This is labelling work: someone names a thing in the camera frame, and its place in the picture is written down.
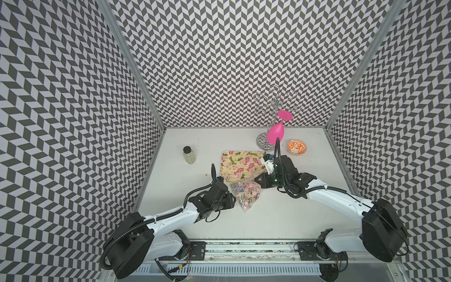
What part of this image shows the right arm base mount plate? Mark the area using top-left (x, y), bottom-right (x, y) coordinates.
top-left (294, 241), bottom-right (348, 263)

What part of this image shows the floral rectangular tray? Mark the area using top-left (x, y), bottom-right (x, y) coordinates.
top-left (220, 150), bottom-right (267, 183)

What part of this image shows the aluminium front rail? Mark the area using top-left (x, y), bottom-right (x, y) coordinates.
top-left (105, 239), bottom-right (399, 265)

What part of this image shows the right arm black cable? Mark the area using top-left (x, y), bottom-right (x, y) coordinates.
top-left (274, 137), bottom-right (348, 200)

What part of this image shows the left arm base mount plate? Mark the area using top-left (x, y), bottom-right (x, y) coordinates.
top-left (179, 241), bottom-right (207, 261)

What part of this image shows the pink plastic wine glass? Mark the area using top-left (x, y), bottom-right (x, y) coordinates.
top-left (266, 110), bottom-right (293, 145)

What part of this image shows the orange patterned small bowl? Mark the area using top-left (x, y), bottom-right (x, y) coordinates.
top-left (287, 139), bottom-right (307, 156)

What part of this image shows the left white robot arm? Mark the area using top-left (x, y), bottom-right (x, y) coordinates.
top-left (99, 177), bottom-right (236, 279)

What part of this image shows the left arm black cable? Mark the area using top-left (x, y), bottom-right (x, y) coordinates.
top-left (99, 163), bottom-right (221, 271)

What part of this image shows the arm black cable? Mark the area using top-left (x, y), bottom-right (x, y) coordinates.
top-left (99, 163), bottom-right (221, 271)
top-left (274, 137), bottom-right (348, 200)

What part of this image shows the small glass spice jar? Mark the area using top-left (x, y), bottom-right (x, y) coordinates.
top-left (183, 146), bottom-right (196, 165)

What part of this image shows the pile of colourful lollipop candies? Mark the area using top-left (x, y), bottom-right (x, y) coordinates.
top-left (232, 180), bottom-right (261, 210)

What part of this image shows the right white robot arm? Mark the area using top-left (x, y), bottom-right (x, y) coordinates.
top-left (255, 154), bottom-right (408, 263)

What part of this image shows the chrome glass holder stand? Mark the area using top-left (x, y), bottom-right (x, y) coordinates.
top-left (252, 83), bottom-right (298, 152)

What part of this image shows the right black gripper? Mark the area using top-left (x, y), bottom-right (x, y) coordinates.
top-left (253, 171), bottom-right (288, 189)

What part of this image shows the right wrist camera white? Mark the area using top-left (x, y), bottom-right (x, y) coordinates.
top-left (260, 154), bottom-right (274, 175)

